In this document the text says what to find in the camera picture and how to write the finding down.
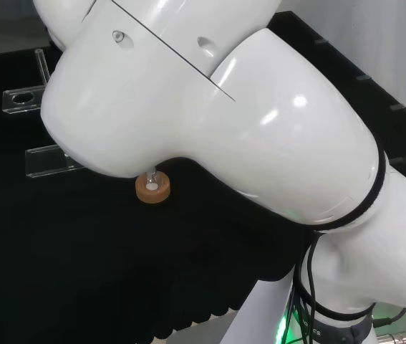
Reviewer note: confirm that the clear acrylic funnel stand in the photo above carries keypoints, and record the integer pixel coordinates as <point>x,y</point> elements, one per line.
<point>45,161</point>

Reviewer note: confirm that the black bench cloth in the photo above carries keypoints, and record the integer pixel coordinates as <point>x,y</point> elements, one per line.
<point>63,251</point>

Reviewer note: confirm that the grey cloth clip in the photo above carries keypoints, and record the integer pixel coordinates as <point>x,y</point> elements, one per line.
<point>362,77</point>
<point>405,158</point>
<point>321,41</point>
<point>397,107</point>

